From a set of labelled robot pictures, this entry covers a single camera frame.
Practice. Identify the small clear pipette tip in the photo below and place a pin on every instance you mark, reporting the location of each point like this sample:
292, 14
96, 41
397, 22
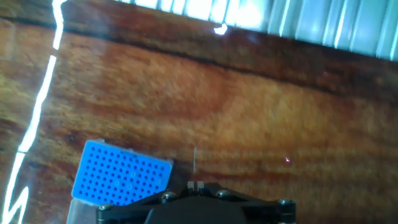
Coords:
195, 165

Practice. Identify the blue pipette tip holder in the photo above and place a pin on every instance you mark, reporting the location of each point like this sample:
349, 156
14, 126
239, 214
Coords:
109, 168

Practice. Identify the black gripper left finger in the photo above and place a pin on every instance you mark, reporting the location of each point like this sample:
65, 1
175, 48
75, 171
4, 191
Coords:
124, 213

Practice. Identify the clear plastic box lid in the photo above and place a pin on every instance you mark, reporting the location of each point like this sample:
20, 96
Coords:
81, 214

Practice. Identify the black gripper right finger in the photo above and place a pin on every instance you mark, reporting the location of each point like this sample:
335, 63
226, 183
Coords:
267, 213

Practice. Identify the large glossy wooden board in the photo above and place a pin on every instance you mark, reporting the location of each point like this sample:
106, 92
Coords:
217, 109

